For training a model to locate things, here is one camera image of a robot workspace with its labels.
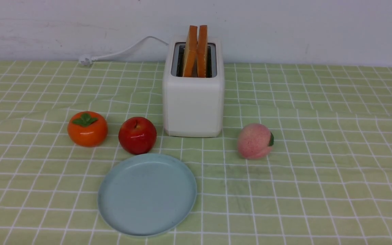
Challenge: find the toasted bread slice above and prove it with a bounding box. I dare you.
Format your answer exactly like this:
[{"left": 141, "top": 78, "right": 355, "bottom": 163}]
[
  {"left": 197, "top": 25, "right": 208, "bottom": 78},
  {"left": 182, "top": 25, "right": 198, "bottom": 77}
]

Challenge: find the white two-slot toaster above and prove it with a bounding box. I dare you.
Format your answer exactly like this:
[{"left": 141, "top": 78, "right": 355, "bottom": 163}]
[{"left": 162, "top": 35, "right": 225, "bottom": 137}]

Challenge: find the red toy apple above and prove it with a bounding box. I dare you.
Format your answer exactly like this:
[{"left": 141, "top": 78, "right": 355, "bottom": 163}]
[{"left": 118, "top": 117, "right": 157, "bottom": 155}]

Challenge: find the pink toy peach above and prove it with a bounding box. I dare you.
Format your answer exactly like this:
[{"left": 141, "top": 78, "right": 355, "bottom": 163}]
[{"left": 237, "top": 124, "right": 274, "bottom": 160}]

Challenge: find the light blue round plate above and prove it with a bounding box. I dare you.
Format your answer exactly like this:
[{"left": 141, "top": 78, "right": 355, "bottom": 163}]
[{"left": 97, "top": 153, "right": 197, "bottom": 238}]

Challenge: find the orange toy persimmon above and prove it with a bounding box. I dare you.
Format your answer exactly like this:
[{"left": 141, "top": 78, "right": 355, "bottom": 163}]
[{"left": 67, "top": 111, "right": 108, "bottom": 147}]

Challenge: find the green checkered tablecloth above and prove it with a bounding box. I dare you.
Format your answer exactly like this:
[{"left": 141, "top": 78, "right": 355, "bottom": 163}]
[{"left": 0, "top": 61, "right": 392, "bottom": 245}]

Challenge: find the white toaster power cable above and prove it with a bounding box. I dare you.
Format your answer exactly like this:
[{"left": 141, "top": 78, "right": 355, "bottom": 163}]
[{"left": 79, "top": 36, "right": 169, "bottom": 66}]

